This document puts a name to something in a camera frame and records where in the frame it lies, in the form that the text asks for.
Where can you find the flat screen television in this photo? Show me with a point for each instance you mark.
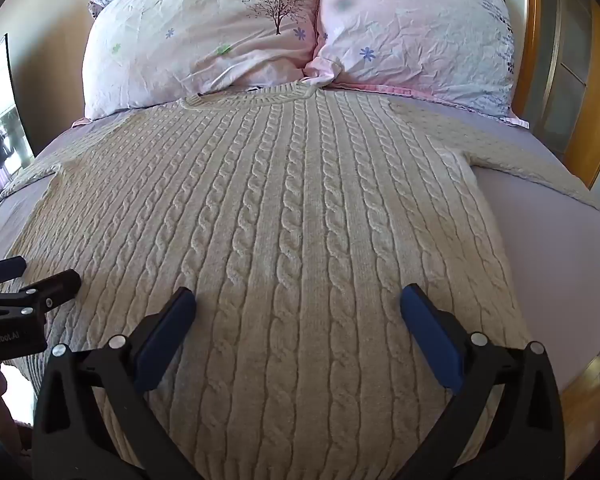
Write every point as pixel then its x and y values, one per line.
pixel 2 115

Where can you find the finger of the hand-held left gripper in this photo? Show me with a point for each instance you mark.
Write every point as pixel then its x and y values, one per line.
pixel 2 267
pixel 55 285

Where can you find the pink pillow with tree print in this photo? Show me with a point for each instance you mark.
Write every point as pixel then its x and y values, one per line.
pixel 200 35

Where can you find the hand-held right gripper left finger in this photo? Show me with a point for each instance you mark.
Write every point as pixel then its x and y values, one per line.
pixel 166 327

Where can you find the pink pillow with flower print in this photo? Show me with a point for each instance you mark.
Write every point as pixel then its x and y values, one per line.
pixel 420 30

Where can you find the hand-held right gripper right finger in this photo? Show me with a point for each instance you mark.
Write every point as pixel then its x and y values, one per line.
pixel 432 332

